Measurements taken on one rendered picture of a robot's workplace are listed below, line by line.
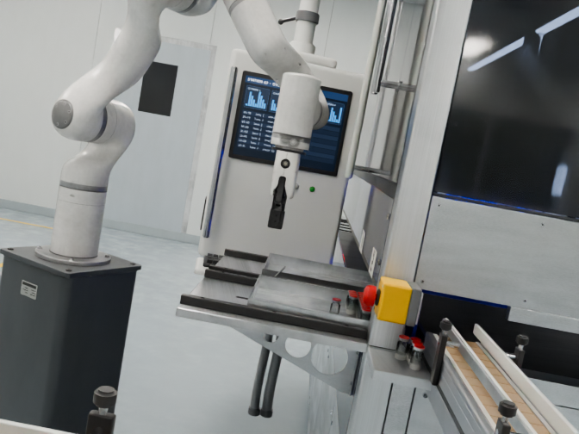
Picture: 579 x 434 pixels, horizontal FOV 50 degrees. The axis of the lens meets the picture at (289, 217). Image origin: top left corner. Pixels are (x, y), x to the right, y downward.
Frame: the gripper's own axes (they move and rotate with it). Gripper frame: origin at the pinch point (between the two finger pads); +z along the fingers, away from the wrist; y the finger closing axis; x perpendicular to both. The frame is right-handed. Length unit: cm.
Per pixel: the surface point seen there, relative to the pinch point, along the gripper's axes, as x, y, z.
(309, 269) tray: -10, 54, 20
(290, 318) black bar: -7.1, -7.9, 19.0
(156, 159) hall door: 167, 543, 25
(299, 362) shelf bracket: -10.9, -1.0, 30.4
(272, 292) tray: -1.6, 17.3, 20.4
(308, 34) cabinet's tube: 5, 95, -57
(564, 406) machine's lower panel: -65, -11, 25
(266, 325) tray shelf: -2.5, -10.8, 20.8
